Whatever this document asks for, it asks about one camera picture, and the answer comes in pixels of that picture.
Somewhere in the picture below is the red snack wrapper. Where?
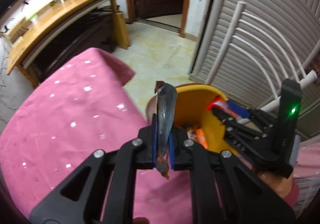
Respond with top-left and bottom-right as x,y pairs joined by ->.
206,95 -> 240,119

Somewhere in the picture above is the white louvered cabinet door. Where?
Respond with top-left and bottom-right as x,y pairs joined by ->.
190,0 -> 319,138

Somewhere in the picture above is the person's hand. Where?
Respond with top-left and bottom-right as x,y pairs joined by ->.
258,171 -> 293,199

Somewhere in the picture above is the silver foil snack wrapper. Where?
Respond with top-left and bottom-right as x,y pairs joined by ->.
155,81 -> 177,180

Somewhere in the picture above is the wooden desk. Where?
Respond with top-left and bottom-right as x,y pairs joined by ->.
6,0 -> 131,87

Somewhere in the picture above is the yellow plastic trash bin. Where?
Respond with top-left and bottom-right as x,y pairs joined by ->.
146,82 -> 241,157

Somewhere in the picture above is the white metal chair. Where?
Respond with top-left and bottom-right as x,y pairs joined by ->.
204,0 -> 320,124

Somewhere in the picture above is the orange small box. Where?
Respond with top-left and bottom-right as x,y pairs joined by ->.
195,128 -> 208,150

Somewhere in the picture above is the pink star tablecloth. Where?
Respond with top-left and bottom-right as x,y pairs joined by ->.
1,48 -> 192,223

